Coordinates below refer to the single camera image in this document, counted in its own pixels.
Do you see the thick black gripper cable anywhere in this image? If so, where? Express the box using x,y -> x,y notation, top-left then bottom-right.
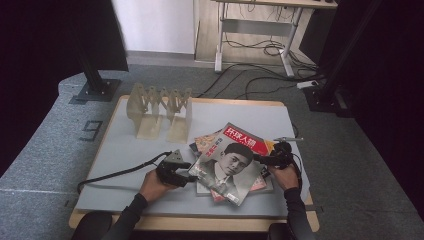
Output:
77,151 -> 173,194

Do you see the person's right hand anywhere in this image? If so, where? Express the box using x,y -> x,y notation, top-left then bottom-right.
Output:
268,163 -> 300,191

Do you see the red-brown cover magazine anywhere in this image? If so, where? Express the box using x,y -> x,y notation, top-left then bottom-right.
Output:
194,130 -> 269,204

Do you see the wooden table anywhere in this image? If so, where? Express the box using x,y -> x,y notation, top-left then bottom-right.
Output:
68,94 -> 320,233

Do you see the black floor cable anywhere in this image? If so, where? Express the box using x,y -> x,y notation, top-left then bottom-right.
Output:
196,61 -> 326,99
234,75 -> 301,100

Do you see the coiled black cable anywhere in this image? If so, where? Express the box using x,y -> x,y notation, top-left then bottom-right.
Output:
223,39 -> 289,58

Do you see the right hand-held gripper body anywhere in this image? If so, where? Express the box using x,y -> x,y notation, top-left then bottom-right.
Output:
269,137 -> 304,169

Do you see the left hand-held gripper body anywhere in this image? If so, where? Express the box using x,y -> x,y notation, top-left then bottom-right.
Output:
155,149 -> 186,188

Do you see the light wooden panel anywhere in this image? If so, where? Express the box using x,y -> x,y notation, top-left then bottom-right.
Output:
193,0 -> 318,66

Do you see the beige expandable book rack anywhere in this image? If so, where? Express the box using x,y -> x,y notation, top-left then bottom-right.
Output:
125,83 -> 194,145

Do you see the portrait cover magazine red title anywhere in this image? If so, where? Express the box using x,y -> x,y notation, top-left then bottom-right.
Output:
188,122 -> 276,207

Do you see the black slanted stand post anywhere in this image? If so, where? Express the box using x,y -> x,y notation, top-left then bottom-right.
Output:
301,0 -> 383,118

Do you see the wooden desk with metal legs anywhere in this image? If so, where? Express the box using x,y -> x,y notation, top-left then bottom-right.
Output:
213,0 -> 339,78

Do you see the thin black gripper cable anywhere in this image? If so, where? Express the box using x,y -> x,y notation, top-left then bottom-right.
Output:
289,152 -> 304,192

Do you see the white power strip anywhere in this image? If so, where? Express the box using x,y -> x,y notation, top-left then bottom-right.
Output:
296,79 -> 319,90

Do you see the person's left hand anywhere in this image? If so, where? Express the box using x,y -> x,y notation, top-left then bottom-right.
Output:
139,169 -> 178,204

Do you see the black stand with square base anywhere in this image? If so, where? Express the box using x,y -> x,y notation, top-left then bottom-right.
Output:
68,46 -> 123,105

